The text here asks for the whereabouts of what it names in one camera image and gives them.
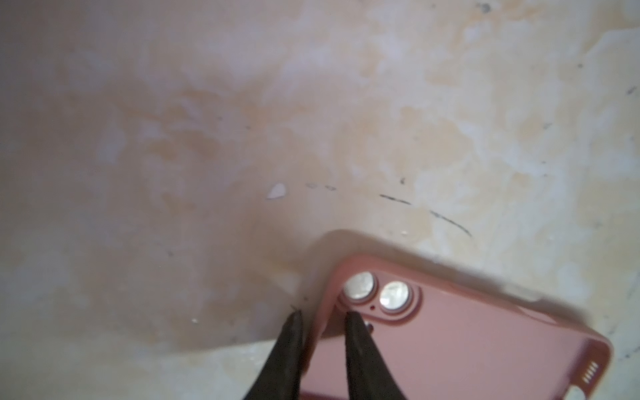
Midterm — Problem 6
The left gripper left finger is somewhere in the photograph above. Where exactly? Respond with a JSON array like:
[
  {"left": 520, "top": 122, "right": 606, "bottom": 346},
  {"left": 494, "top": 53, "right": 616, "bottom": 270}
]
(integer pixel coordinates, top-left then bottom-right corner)
[{"left": 244, "top": 310, "right": 304, "bottom": 400}]

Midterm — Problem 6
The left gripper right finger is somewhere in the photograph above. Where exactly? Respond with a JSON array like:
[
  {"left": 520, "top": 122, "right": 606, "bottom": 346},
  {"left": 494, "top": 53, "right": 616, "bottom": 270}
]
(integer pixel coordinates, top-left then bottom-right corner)
[{"left": 344, "top": 311, "right": 406, "bottom": 400}]

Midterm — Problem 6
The pink case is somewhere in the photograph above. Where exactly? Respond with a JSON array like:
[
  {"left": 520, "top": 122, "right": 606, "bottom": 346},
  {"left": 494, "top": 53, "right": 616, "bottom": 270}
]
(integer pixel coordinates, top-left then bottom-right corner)
[{"left": 300, "top": 255, "right": 613, "bottom": 399}]

